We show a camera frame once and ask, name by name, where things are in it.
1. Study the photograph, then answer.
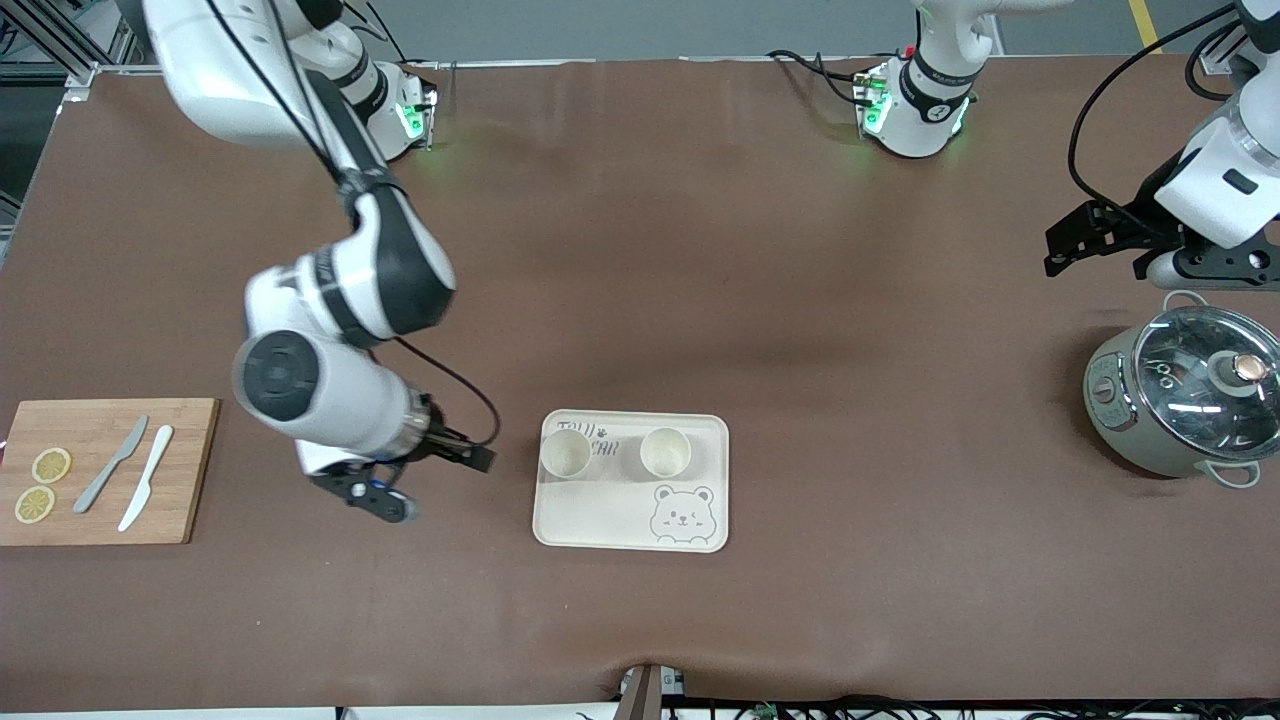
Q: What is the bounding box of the white IKEA cup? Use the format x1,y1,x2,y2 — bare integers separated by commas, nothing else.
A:
640,427,692,479
540,428,592,480

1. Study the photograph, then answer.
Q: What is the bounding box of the cream bear print tray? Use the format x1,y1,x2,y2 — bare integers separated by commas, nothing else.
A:
532,409,731,554

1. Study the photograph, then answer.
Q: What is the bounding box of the bamboo cutting board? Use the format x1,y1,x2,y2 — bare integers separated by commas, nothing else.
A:
0,398,221,547

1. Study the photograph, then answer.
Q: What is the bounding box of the glass pot lid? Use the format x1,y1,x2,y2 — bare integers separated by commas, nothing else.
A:
1135,305,1280,461

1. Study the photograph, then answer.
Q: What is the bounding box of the grey-green cooking pot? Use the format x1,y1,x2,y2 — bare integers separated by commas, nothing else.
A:
1083,290,1280,489

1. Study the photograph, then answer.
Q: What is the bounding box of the white plastic knife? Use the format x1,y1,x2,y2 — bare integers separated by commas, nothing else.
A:
117,425,175,533

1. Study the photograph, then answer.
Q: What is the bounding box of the grey plastic knife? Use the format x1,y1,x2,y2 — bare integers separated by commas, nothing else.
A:
72,415,150,515

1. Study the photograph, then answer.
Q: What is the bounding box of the black right camera mount bracket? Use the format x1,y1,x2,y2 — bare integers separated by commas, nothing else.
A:
308,458,413,523

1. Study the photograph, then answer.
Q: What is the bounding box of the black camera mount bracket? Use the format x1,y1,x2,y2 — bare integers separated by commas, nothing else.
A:
308,458,413,523
1170,238,1280,291

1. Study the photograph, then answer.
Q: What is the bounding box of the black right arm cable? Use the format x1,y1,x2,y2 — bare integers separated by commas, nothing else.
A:
205,0,502,448

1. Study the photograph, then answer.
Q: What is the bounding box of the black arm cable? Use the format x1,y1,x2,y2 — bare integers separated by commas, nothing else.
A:
1068,3,1247,237
205,0,502,448

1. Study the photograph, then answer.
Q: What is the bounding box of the black left camera mount bracket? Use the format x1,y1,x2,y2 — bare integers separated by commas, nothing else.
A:
1170,238,1280,291

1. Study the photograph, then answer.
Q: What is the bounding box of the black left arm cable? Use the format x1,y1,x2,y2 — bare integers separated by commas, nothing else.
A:
1068,3,1247,237

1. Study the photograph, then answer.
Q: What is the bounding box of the aluminium frame profile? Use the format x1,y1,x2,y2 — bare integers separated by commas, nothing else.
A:
1198,18,1253,73

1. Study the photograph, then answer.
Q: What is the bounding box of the metal table edge bracket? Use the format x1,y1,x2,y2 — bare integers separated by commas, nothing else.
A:
615,663,691,720

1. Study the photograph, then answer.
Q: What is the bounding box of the black base cable bundle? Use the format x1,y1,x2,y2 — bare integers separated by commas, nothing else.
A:
765,48,873,107

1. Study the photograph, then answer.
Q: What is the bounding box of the aluminium frame with struts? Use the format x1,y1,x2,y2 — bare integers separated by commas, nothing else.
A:
0,0,151,101

